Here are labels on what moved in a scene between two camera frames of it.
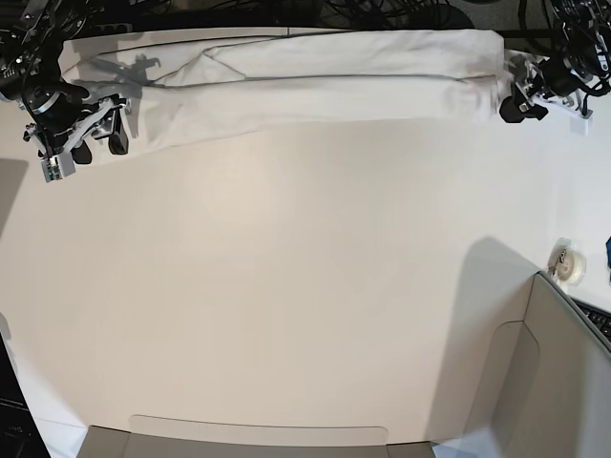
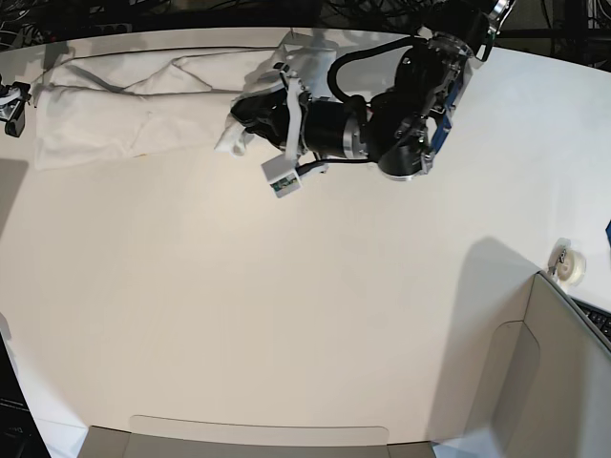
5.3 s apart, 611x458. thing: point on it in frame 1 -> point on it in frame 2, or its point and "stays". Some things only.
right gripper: [533, 80] -> [266, 114]
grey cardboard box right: [550, 390] stays
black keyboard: [600, 318] stays
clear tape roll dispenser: [567, 262] stays
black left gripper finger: [81, 155] -> [16, 122]
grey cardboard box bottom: [186, 437] stays
